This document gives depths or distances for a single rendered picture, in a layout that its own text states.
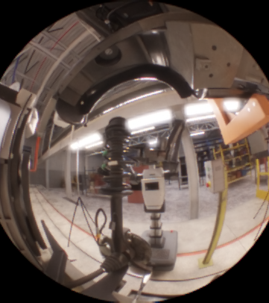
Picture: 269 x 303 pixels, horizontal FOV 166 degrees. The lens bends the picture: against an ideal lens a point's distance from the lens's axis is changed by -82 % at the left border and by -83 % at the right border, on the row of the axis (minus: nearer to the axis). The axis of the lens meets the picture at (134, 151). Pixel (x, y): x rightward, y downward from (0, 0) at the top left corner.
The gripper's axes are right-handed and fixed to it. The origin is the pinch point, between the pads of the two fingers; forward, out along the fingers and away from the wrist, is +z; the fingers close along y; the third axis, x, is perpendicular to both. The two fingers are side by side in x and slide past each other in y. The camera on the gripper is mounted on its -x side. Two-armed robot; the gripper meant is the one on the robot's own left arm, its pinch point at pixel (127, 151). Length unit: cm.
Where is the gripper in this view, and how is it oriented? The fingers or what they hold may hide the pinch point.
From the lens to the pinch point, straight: 40.5
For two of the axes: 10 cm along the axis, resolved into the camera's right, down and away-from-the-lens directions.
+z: -9.1, -1.2, -4.1
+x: 4.2, -1.4, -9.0
